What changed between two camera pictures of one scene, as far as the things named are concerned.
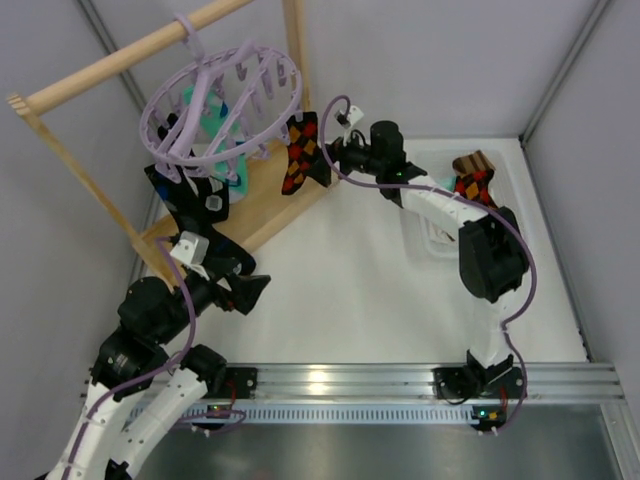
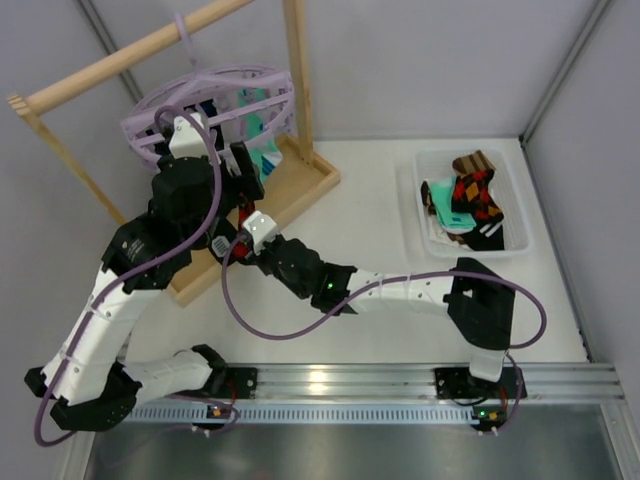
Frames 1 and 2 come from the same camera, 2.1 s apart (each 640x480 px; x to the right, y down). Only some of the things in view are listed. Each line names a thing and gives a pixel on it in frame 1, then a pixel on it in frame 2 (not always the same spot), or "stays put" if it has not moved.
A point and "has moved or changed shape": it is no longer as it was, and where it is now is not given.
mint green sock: [231, 157] → [266, 155]
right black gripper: [335, 153] → [239, 236]
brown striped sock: [477, 161] stays put
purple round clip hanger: [206, 114] has moved or changed shape
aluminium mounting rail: [411, 383] stays put
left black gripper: [232, 288] → [247, 167]
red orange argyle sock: [475, 186] stays put
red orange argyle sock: [306, 157] → [246, 210]
